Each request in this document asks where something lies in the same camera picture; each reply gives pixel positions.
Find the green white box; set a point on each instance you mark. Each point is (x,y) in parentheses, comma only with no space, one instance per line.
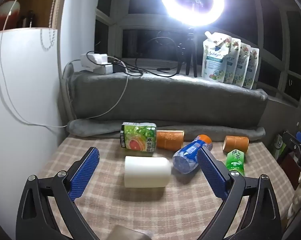
(279,145)

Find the brown blurry object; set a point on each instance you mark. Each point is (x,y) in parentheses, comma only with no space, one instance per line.
(129,233)

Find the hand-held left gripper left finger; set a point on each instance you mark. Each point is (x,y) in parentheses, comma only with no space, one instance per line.
(84,173)

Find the rolled grey blanket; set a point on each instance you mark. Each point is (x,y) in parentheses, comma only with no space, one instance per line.
(95,130)

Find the window frame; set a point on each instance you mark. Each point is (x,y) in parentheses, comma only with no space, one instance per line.
(115,17)

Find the white power strip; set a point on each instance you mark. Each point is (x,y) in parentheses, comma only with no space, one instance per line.
(96,63)

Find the plaid cloth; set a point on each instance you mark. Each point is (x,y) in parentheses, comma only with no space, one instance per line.
(145,205)

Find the green snack packet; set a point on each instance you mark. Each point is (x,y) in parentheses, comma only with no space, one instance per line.
(138,137)

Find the white figurine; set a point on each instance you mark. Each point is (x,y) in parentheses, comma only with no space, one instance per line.
(299,195)

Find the white cabinet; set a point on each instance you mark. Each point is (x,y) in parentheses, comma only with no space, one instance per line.
(23,105)

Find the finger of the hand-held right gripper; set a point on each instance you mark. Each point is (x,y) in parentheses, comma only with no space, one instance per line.
(291,140)

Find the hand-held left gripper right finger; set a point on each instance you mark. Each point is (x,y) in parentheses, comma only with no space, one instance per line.
(212,173)

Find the black tripod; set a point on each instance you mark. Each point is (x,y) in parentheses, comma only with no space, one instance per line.
(190,52)

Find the white green spout pouch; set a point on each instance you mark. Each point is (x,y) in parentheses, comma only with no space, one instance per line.
(232,65)
(251,72)
(243,67)
(214,60)

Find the white cup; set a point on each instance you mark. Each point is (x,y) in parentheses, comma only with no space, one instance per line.
(146,172)

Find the blue bottle orange cap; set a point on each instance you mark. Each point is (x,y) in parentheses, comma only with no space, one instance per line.
(186,156)

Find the green tea bottle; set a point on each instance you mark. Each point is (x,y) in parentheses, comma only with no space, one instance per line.
(235,161)

